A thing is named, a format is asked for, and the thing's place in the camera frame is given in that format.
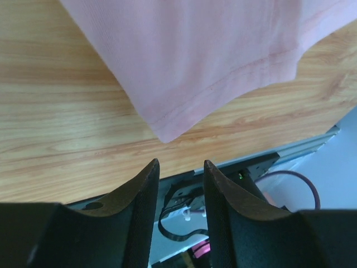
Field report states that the pink t-shirt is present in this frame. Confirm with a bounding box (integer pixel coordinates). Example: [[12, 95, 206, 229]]
[[62, 1, 356, 143]]

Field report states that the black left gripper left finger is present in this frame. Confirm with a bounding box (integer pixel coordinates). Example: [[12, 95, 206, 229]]
[[1, 159, 160, 267]]

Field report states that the black cable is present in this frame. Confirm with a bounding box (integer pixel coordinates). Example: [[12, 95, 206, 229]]
[[158, 189, 209, 241]]

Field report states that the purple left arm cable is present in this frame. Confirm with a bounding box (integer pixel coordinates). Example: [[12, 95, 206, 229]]
[[255, 170, 321, 210]]

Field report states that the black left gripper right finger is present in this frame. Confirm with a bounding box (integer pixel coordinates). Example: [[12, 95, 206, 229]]
[[204, 161, 356, 267]]

